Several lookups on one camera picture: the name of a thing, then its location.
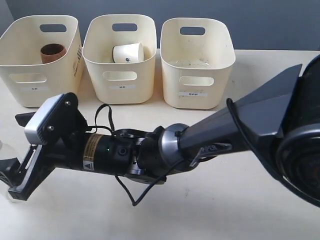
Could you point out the brown wooden cup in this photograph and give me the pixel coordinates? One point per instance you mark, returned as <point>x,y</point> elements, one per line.
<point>52,52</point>

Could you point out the left cream plastic bin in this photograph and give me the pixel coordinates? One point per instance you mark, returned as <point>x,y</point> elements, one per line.
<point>29,80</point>

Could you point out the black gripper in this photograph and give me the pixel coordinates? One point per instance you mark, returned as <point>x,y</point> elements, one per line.
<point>39,167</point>

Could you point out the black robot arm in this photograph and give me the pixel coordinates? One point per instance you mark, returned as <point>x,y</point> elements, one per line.
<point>279,122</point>

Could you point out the cream plastic bin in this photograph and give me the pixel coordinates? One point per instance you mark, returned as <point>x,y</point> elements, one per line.
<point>197,57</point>
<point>29,80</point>
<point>121,81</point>

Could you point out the white paper cup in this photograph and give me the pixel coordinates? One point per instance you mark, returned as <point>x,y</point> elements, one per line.
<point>128,53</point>

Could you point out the right cream plastic bin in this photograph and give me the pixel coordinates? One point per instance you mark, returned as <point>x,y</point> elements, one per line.
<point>197,57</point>

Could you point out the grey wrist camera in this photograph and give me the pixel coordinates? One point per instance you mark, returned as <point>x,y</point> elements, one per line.
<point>54,118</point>

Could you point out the middle cream plastic bin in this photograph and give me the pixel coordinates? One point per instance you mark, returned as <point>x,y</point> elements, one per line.
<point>121,81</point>

